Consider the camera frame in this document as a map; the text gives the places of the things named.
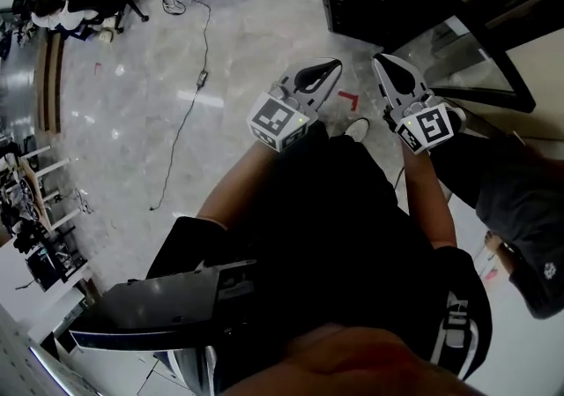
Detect person's right forearm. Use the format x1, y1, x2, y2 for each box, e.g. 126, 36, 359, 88
399, 145, 458, 250

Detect red tape corner mark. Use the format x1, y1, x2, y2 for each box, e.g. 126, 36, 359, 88
337, 90, 360, 113

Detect person's black shirt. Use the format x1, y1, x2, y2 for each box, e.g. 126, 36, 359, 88
145, 120, 493, 396

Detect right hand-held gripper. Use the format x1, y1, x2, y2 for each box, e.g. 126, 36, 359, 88
372, 54, 456, 154

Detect white frame rack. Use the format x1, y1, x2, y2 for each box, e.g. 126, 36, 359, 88
19, 145, 96, 235

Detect white perforated board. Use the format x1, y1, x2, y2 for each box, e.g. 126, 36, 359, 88
0, 301, 105, 396

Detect wooden curved panel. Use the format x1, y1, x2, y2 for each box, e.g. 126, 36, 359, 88
33, 30, 66, 136

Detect white table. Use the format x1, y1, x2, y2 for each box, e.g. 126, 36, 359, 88
0, 230, 96, 342

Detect white drawer cabinet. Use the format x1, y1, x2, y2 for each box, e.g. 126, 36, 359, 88
136, 347, 197, 396

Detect person's white shoe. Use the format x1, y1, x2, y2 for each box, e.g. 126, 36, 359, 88
343, 117, 371, 143

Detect person's head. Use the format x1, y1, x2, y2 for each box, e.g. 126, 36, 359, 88
219, 322, 468, 396

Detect black flat recording device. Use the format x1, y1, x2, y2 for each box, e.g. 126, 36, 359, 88
69, 258, 258, 352

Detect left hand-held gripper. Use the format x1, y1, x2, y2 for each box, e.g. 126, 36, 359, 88
246, 57, 343, 153

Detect glass fridge door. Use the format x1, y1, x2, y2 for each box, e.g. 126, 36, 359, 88
390, 1, 538, 114

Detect person's left forearm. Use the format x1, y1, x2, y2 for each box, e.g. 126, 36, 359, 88
196, 138, 283, 232

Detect black floor cable with adapter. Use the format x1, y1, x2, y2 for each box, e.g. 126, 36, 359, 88
148, 0, 213, 213

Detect black electronics box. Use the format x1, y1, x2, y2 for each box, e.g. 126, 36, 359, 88
24, 238, 88, 294

